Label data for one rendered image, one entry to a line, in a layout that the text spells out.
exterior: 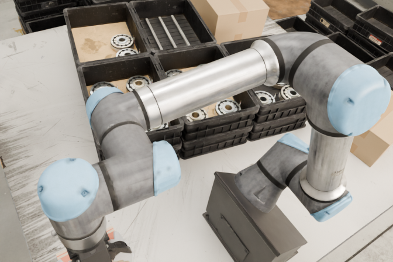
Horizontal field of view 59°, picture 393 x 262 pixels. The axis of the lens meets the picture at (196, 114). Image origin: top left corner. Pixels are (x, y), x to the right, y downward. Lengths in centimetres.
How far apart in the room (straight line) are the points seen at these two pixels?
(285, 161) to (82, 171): 67
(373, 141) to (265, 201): 64
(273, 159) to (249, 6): 106
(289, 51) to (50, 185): 47
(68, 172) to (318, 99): 43
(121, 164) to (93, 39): 124
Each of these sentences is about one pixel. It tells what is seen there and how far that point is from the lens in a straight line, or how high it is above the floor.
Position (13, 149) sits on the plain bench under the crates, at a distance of 150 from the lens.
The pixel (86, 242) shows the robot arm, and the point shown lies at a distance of 57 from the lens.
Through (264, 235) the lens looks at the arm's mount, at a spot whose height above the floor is 98.
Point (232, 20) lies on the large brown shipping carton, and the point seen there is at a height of 86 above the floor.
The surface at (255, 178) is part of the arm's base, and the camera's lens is 105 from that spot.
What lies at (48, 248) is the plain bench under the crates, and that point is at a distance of 127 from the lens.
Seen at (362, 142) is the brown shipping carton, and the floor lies 79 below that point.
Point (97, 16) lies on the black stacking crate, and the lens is 176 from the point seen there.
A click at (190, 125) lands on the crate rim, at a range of 120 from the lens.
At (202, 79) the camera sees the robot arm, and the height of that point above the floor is 143.
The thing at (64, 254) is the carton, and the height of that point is 112.
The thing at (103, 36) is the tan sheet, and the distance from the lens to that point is 171.
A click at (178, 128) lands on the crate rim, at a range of 119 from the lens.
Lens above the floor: 185
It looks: 49 degrees down
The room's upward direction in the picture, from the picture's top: 9 degrees clockwise
